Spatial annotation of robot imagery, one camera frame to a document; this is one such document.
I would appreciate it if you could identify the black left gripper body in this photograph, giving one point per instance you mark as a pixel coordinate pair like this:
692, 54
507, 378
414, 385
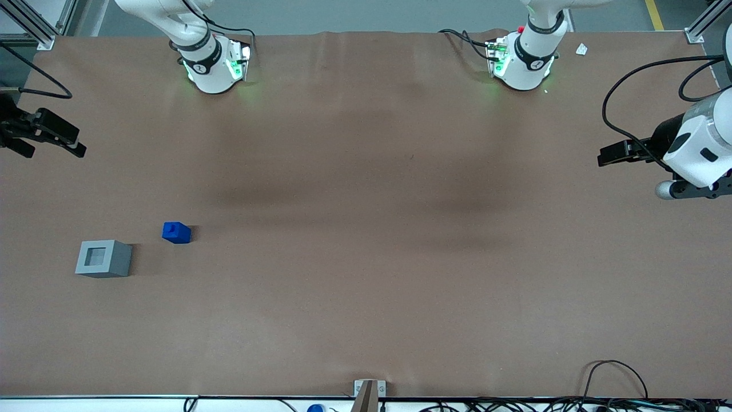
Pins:
663, 135

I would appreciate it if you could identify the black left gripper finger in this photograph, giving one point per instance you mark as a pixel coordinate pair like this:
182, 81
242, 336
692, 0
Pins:
635, 146
615, 158

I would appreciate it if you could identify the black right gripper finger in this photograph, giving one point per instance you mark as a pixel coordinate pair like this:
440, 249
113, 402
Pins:
73, 150
57, 127

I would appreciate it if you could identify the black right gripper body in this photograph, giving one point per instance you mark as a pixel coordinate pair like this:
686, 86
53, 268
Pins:
10, 127

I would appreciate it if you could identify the blue plastic part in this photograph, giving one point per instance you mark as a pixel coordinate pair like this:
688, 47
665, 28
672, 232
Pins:
177, 232

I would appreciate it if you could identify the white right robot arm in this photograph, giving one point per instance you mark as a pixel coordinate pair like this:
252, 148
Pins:
209, 68

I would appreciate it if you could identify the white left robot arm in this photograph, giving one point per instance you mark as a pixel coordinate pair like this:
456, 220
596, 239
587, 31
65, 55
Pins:
700, 151

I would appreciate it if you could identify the gray square base block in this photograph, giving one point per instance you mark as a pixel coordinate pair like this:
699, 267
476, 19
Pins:
114, 260

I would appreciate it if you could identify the white paper scrap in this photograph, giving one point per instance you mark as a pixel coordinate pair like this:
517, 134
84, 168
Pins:
581, 49

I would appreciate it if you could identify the brown table mat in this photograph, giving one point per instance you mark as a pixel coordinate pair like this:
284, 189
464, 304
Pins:
366, 229

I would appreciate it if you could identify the blue round cap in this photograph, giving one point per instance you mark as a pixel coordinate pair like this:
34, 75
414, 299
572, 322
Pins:
315, 408

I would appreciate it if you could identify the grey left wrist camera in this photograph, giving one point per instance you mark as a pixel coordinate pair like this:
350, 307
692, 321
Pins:
695, 190

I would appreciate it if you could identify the aluminium frame post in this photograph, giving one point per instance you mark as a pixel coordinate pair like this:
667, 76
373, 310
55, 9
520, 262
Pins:
702, 26
43, 34

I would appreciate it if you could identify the white table edge rail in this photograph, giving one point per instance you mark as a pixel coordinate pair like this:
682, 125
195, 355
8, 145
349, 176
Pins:
114, 403

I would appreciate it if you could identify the metal bracket with post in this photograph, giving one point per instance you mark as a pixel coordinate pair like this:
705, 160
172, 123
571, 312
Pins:
369, 395

